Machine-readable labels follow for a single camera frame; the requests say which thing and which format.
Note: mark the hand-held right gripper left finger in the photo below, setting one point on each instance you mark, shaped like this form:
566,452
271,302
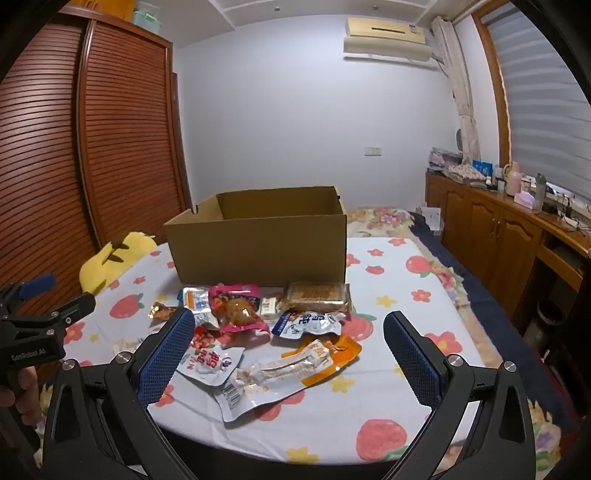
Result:
166,360

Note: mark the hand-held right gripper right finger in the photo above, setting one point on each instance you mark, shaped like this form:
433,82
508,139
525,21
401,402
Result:
411,355

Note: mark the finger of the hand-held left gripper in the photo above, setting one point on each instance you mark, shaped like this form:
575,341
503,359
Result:
39,283
69,311

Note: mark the white red pouch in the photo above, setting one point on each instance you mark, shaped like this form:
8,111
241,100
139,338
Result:
207,364

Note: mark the orange snack packet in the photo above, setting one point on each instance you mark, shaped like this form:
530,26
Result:
339,353

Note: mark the pink chicken leg packet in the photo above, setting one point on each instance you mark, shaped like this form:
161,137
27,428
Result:
240,314

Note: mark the clear white sausage packet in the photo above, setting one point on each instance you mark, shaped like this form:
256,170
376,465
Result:
249,392

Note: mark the brown cardboard box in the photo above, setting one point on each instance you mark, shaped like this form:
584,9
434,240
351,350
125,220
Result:
254,249

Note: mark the person's left hand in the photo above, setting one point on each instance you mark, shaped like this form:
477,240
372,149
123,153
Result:
30,385

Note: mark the small crimped snack packet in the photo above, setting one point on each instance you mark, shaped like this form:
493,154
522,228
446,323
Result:
161,311

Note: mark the white orange striped pouch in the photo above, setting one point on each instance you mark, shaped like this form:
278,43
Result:
196,300

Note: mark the yellow plush pillow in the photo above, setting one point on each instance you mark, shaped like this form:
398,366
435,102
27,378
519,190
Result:
115,258

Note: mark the strawberry print bed sheet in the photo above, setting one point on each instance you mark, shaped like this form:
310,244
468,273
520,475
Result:
392,281

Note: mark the navy blanket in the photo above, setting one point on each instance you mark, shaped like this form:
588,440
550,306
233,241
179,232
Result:
489,304

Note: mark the brown crispy bar packet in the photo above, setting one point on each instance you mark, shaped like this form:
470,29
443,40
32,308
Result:
318,299

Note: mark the white blue pouch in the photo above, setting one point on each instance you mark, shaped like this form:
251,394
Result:
304,324

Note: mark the cream cake packet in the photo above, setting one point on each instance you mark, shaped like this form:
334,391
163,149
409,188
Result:
269,305

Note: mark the grey trash bin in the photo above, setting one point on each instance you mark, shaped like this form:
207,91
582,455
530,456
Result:
545,327

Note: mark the white paper bag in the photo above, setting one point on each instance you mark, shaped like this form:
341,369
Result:
431,219

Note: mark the floral quilt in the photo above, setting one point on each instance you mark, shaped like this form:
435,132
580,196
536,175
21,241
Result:
383,219

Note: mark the wooden cabinet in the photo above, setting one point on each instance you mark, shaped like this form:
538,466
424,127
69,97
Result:
485,230

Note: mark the brown louvred wardrobe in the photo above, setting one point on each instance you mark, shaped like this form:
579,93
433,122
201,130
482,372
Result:
92,138

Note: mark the folded patterned cloths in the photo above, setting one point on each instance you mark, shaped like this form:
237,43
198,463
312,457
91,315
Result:
461,173

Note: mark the pink tissue box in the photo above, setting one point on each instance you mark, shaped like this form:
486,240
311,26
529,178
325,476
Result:
526,201

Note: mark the blue box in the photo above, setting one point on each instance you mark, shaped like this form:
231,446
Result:
482,167

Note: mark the pink thermos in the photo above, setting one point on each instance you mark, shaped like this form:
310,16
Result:
513,180

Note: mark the white power strip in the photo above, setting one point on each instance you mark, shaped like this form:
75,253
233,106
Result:
568,218

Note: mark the green lidded bottle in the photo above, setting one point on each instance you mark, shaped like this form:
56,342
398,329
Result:
540,189

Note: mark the small desk fan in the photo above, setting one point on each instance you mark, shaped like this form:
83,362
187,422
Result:
460,141

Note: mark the beige curtain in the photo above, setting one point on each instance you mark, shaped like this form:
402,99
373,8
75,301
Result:
461,92

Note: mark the green lidded plastic box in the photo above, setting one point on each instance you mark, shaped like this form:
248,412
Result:
147,18

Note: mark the grey window blind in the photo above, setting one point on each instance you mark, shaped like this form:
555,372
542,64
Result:
540,92

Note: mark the beige air conditioner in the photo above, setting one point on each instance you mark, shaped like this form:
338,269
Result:
388,39

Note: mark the white wall switch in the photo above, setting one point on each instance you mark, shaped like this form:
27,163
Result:
372,151

